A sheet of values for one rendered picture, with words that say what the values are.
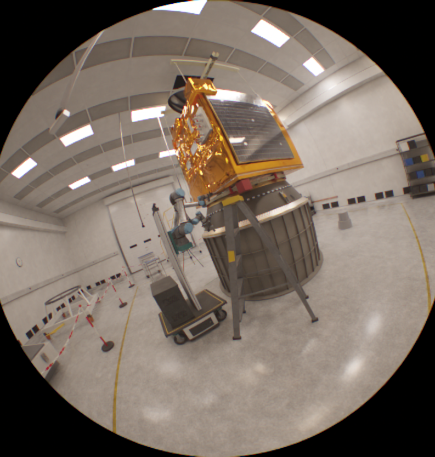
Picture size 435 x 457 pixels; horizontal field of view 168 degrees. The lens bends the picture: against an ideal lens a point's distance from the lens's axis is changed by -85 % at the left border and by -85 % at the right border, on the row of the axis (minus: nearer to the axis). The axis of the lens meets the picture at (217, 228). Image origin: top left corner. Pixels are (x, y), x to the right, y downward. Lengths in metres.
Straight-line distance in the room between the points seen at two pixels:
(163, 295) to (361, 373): 2.12
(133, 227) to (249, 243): 8.55
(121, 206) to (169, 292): 8.83
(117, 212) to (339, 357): 10.62
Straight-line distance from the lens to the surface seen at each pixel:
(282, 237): 2.09
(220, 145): 2.00
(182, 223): 1.63
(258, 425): 1.44
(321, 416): 1.43
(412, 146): 6.35
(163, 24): 3.96
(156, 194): 10.16
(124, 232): 9.94
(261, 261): 2.12
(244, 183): 1.87
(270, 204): 2.09
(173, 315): 1.93
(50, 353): 3.62
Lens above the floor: 1.41
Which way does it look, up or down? 4 degrees down
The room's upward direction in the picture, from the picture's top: 21 degrees counter-clockwise
